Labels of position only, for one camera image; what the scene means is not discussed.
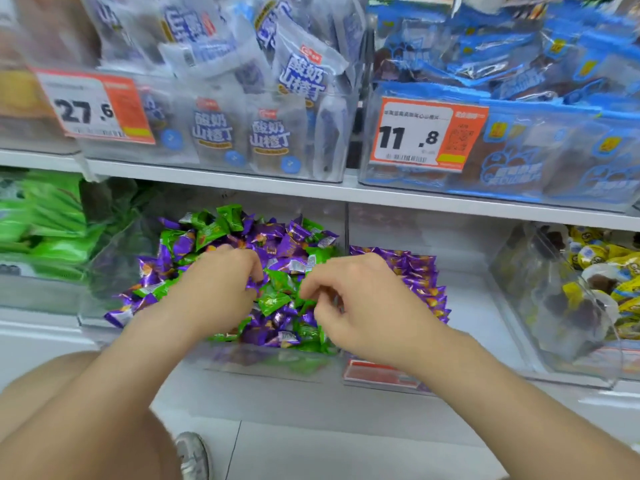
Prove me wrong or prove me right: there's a clear bin with yellow packets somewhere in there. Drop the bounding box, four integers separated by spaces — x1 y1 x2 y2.
489 221 640 391

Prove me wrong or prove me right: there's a pile of green packets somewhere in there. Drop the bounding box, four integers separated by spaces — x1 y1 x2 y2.
0 170 109 283

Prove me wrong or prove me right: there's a row of purple candy packets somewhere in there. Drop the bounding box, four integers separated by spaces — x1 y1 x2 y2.
349 246 452 324

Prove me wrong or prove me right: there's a red price tag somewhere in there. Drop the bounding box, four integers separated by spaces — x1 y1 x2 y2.
342 359 434 394

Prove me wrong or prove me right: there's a pile of blue snack packets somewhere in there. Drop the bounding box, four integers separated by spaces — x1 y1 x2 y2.
369 0 640 201

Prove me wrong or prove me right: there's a person's bare leg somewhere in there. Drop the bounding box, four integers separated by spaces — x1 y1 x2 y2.
0 351 184 480

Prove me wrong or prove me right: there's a clear bin with brown packets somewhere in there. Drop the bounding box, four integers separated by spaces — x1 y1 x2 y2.
0 0 102 155

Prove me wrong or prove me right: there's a clear bin with purple row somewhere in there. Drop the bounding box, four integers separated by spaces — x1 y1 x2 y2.
342 202 547 395

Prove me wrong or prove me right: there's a clear bin with green packets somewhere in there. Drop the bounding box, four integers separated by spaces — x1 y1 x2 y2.
0 167 143 316

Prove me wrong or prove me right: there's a white shelf base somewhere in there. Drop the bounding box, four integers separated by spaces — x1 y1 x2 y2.
0 307 640 448

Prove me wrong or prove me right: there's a person's left hand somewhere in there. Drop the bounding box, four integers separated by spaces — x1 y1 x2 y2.
162 244 265 342

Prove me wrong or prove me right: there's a clear bin with mixed candies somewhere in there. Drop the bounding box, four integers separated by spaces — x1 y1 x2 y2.
79 186 349 383

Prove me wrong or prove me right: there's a person's left forearm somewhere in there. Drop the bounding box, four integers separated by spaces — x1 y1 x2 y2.
0 301 208 480

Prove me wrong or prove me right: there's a white shelf board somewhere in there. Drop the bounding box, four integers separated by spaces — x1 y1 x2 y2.
0 148 640 233

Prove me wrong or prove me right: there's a white orange price tag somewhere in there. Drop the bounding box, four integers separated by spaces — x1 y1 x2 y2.
33 69 156 145
369 97 490 173

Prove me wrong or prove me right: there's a pile of yellow packets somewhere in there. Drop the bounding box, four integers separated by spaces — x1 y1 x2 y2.
530 226 640 341

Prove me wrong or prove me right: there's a clear bin with blue packets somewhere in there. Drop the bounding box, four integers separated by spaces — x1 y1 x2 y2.
358 0 640 214

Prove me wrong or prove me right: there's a person's right hand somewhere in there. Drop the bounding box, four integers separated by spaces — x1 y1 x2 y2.
299 253 454 376

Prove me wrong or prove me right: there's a pile of white blue packets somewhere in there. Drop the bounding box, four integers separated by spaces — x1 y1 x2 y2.
80 0 367 178

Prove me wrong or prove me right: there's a person's right forearm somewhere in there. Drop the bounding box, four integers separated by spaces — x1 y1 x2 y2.
419 329 640 480

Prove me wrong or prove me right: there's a grey sneaker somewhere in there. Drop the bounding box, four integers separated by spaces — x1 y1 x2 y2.
175 432 214 480

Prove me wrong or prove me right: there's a clear bin with white packets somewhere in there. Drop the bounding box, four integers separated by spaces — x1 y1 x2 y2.
27 0 370 184

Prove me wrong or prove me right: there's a pile of purple green candies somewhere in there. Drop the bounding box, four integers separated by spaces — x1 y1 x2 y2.
104 205 342 354

